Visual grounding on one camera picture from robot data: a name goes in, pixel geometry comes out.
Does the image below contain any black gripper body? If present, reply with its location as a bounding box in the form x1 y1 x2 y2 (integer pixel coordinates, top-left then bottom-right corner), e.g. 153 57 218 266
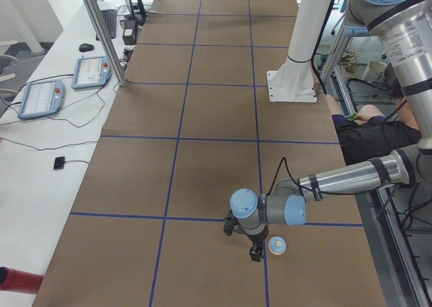
248 231 269 250

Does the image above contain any blue and cream bell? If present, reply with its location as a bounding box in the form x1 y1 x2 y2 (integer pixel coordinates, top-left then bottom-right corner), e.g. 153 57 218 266
268 236 287 256

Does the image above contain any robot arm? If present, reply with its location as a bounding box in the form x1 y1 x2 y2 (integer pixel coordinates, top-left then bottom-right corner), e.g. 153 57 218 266
224 0 431 262

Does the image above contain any seated person in black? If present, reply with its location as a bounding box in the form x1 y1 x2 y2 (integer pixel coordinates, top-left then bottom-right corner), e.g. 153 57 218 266
326 94 421 165

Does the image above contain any small black puck device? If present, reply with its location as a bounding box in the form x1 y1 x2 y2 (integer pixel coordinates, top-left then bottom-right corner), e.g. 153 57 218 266
53 156 65 171

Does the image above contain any far blue teach pendant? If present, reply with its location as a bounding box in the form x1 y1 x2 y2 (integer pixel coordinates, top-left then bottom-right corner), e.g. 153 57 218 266
71 56 112 90

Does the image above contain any blue teach pendant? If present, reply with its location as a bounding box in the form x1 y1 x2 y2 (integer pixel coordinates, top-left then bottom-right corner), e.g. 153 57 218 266
71 56 112 90
18 80 65 120

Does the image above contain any black box on table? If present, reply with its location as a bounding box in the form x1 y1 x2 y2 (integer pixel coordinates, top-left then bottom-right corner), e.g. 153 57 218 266
122 20 137 45

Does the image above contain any red cylinder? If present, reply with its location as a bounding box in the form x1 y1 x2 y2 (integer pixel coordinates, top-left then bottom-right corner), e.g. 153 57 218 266
1 267 44 294

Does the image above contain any near blue teach pendant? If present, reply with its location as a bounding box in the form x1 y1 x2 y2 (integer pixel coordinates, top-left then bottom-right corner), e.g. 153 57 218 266
18 80 65 120

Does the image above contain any black computer mouse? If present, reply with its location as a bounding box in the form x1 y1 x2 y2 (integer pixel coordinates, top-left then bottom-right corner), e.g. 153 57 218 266
78 43 95 53

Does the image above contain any black keyboard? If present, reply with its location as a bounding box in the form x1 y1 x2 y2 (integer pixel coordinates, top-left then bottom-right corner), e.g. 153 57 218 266
100 9 117 39

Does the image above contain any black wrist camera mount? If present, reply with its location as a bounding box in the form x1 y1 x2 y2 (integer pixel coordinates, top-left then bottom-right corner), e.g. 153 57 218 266
223 210 242 236

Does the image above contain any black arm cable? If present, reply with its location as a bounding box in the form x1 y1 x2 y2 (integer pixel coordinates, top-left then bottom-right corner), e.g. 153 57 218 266
266 156 325 197

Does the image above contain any white camera pole base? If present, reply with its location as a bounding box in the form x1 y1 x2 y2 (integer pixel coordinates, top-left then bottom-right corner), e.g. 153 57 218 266
267 0 334 103

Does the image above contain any aluminium frame post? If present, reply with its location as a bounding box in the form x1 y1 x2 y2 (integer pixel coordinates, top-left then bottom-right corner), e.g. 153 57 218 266
83 0 126 86

